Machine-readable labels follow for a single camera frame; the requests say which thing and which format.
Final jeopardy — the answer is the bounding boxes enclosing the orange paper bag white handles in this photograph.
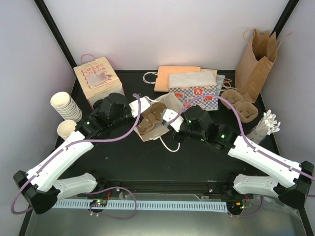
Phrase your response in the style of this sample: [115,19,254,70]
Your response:
[134,93,183,152]

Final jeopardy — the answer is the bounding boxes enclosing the brown pulp cup carrier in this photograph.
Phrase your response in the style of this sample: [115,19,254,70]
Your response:
[136,102,166,135]
[221,89,258,123]

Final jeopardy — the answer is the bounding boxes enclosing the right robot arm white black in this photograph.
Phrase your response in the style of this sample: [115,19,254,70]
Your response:
[163,106,315,209]

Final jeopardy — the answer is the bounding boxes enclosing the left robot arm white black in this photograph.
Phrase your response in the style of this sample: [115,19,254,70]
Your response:
[13,93,142,214]

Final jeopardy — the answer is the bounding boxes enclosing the blue checkered paper bag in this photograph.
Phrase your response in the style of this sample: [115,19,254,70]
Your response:
[168,71,219,111]

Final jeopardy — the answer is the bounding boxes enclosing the flat orange paper bag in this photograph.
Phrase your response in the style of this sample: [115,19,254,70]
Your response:
[143,66,201,92]

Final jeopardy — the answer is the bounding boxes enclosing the white wrapped straws in cup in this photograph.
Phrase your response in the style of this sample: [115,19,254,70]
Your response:
[247,110,281,144]

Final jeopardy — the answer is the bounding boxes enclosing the tall brown paper bag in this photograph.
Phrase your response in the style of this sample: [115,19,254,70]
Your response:
[235,29,285,103]

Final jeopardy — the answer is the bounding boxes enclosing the Cakes printed paper bag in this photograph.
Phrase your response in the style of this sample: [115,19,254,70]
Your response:
[73,54,124,107]

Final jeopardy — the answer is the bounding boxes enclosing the lower stack of paper cups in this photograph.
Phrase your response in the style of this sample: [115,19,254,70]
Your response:
[57,120,77,140]

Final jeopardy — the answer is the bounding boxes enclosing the stack of paper cups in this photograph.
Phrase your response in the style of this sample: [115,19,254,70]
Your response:
[57,120,77,140]
[50,91,83,123]

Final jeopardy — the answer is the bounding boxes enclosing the upper stack of paper cups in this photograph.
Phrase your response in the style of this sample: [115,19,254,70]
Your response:
[50,91,83,123]

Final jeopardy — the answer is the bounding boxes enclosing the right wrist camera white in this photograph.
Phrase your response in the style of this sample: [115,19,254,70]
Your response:
[161,109,184,133]

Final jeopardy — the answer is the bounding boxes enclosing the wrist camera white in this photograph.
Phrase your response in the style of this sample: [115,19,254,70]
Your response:
[161,109,184,133]
[129,96,151,118]

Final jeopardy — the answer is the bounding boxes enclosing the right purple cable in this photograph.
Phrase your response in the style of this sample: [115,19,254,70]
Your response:
[172,95,315,218]

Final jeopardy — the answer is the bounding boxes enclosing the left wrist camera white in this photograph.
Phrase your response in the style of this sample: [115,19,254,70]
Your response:
[129,96,151,118]

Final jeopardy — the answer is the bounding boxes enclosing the flat kraft bag brown handles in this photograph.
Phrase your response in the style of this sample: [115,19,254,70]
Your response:
[201,68,237,95]

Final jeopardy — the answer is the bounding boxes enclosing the white slotted cable duct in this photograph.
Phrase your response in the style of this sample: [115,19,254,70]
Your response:
[53,199,228,213]

